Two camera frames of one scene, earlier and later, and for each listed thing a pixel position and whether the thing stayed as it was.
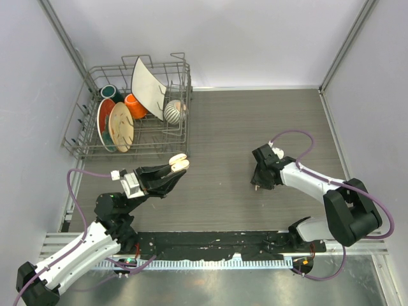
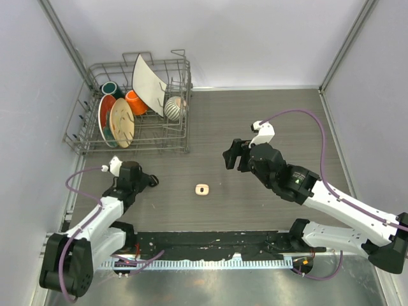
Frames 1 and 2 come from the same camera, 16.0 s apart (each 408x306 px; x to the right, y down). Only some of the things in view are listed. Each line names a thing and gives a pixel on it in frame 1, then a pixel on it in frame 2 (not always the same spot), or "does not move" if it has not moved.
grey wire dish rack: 136,108 does not move
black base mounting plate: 266,246 does not move
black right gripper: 256,180 → 231,155
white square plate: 148,89 does not move
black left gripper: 161,185 → 145,179
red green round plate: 104,110 does not move
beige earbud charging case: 178,162 → 202,189
